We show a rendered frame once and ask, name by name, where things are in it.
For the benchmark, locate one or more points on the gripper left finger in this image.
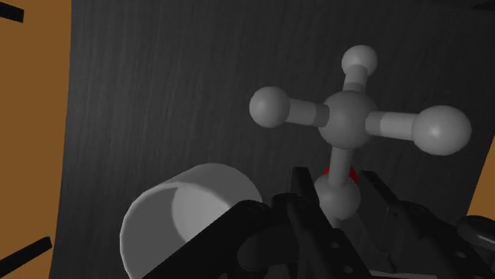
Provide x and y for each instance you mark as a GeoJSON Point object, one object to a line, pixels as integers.
{"type": "Point", "coordinates": [301, 228]}

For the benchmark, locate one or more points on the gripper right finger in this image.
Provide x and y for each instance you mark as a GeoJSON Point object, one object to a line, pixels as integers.
{"type": "Point", "coordinates": [421, 235]}

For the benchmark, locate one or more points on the small red object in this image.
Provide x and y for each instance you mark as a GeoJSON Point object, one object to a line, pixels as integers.
{"type": "Point", "coordinates": [352, 174]}

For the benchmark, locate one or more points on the grey ball-and-stick molecule model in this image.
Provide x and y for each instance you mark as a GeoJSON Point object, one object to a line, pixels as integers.
{"type": "Point", "coordinates": [347, 120]}

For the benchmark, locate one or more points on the white cup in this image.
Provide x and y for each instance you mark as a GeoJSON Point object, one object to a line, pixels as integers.
{"type": "Point", "coordinates": [152, 220]}

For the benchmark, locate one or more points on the dark wooden table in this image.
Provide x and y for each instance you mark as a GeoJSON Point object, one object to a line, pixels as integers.
{"type": "Point", "coordinates": [174, 96]}

